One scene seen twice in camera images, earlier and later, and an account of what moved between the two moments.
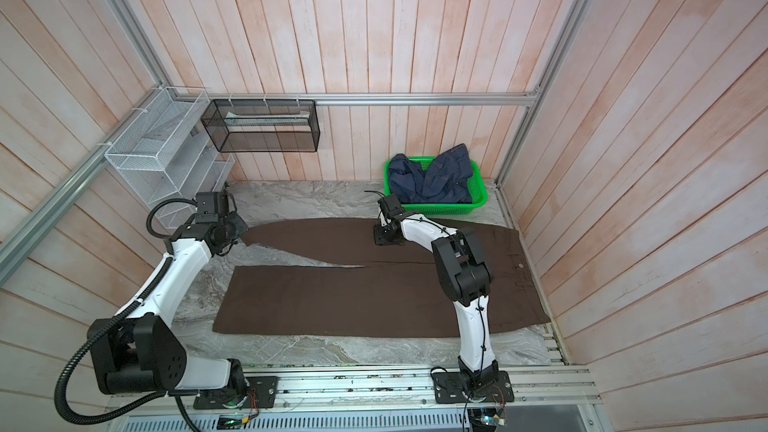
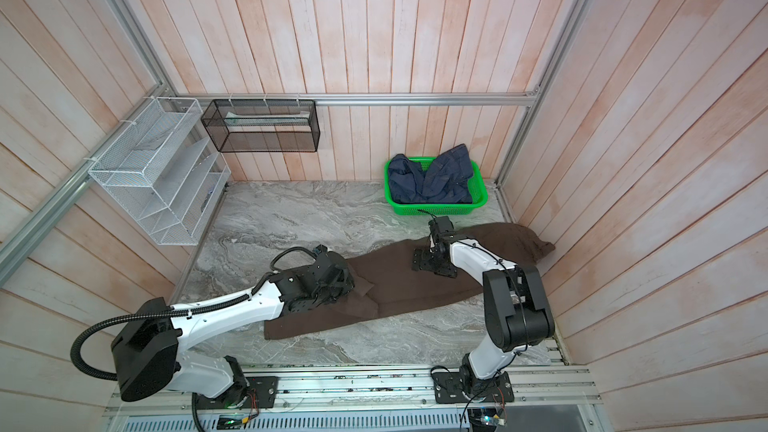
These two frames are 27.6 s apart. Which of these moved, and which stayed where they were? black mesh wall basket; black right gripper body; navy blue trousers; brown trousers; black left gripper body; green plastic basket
Moved: brown trousers; black left gripper body; black right gripper body
Stayed: green plastic basket; black mesh wall basket; navy blue trousers
